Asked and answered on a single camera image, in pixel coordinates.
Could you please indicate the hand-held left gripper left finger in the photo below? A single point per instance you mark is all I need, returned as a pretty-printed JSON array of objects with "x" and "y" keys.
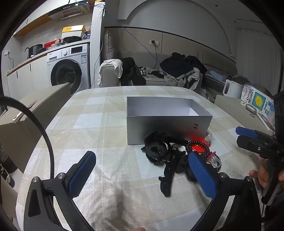
[{"x": 82, "y": 171}]

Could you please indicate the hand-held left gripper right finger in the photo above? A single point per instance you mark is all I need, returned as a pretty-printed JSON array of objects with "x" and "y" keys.
[{"x": 201, "y": 175}]

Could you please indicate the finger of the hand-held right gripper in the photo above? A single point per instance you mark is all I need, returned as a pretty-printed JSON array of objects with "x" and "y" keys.
[
  {"x": 248, "y": 143},
  {"x": 246, "y": 131}
]

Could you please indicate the clear pink hair clip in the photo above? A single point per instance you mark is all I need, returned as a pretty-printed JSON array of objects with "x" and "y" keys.
[{"x": 213, "y": 161}]

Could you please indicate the small black hair claw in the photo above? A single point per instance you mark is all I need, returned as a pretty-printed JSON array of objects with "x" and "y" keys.
[{"x": 183, "y": 165}]

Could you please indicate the long black hair clip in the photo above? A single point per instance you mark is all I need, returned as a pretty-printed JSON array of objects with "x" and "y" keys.
[{"x": 169, "y": 175}]

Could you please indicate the grey cardboard box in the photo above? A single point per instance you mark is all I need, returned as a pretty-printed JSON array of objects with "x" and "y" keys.
[{"x": 164, "y": 125}]

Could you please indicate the person's right hand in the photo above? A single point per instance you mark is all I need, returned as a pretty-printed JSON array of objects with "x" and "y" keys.
[{"x": 263, "y": 176}]

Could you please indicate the white carton with yellow circle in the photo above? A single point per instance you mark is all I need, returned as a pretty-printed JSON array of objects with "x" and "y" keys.
[{"x": 257, "y": 101}]

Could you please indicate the beige side table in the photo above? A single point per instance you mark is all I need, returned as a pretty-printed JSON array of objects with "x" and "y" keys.
[{"x": 230, "y": 106}]

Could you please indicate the white electric kettle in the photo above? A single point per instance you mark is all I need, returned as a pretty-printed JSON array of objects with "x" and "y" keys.
[{"x": 233, "y": 90}]

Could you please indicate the light blue cushion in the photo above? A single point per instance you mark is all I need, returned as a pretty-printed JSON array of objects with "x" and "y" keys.
[{"x": 218, "y": 76}]

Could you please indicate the white curtain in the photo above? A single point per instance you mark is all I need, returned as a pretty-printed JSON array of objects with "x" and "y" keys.
[{"x": 255, "y": 53}]

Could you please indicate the dark shoe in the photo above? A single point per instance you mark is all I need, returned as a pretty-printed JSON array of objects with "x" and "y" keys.
[{"x": 7, "y": 177}]

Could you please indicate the person's dark pants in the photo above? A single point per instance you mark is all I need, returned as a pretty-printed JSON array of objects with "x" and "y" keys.
[{"x": 275, "y": 220}]

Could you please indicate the pile of dark clothes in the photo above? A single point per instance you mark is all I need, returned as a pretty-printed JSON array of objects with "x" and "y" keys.
[{"x": 179, "y": 68}]

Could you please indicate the white washing machine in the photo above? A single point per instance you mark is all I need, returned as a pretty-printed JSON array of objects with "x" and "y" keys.
[{"x": 66, "y": 71}]

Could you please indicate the grey sofa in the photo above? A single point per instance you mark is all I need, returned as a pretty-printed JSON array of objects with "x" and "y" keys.
[{"x": 153, "y": 81}]

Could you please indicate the kitchen counter cabinets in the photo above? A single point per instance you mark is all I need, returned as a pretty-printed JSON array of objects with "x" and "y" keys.
[{"x": 26, "y": 75}]

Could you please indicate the white cloth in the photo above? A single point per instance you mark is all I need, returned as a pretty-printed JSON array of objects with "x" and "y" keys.
[{"x": 116, "y": 65}]

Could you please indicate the black striped clothes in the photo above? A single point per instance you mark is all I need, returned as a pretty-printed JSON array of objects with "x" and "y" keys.
[{"x": 133, "y": 71}]

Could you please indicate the grey pillow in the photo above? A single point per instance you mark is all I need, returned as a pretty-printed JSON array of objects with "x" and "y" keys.
[{"x": 109, "y": 46}]

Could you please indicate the red container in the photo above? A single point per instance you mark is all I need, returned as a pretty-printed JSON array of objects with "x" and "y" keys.
[{"x": 50, "y": 45}]

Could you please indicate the yellow cardboard box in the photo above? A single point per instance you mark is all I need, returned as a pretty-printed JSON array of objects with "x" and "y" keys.
[{"x": 73, "y": 28}]

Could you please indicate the range hood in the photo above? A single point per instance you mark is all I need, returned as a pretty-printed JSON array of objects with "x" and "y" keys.
[{"x": 68, "y": 12}]

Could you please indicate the wall socket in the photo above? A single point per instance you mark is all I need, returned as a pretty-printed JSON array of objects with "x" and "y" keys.
[{"x": 154, "y": 42}]

